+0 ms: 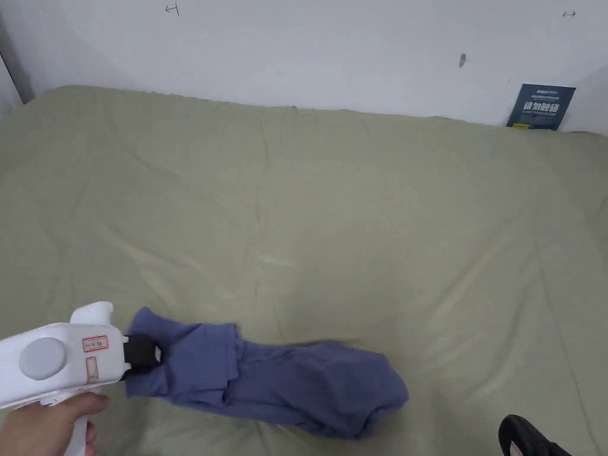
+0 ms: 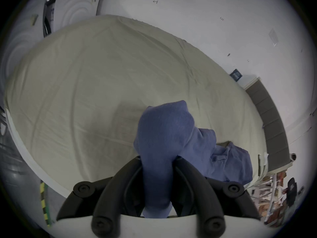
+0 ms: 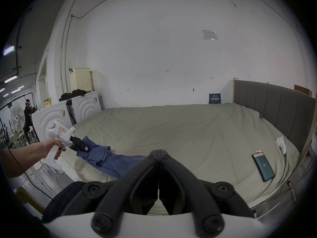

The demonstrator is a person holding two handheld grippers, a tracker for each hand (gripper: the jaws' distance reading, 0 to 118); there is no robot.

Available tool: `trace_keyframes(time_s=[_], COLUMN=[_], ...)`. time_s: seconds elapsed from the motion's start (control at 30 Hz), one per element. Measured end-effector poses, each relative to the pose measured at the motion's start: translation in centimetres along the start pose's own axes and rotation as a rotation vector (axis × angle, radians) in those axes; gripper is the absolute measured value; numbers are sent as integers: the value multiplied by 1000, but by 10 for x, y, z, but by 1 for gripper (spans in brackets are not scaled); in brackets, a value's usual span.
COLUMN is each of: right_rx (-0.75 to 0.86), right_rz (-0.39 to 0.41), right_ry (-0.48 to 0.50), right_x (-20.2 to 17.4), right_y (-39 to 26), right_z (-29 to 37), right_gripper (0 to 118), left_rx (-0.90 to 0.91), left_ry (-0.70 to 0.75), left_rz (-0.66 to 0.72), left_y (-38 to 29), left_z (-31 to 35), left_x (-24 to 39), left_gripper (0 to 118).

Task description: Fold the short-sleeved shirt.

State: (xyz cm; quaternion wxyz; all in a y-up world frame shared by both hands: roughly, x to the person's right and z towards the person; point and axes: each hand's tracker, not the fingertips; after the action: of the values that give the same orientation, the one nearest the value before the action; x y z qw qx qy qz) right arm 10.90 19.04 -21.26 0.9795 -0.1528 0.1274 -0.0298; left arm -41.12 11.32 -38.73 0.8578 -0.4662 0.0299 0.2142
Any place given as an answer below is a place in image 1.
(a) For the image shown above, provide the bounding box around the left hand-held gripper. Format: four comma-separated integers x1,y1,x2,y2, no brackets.
0,301,165,456

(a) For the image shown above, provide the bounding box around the blue shirt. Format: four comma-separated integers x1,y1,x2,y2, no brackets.
125,306,411,441

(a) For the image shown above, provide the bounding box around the person's left hand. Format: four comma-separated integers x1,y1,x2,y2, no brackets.
0,392,110,456

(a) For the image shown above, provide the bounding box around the bed with pale green sheet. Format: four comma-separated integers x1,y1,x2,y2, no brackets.
0,85,608,456

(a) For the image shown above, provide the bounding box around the dark blue printed card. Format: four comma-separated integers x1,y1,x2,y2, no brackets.
505,83,578,131

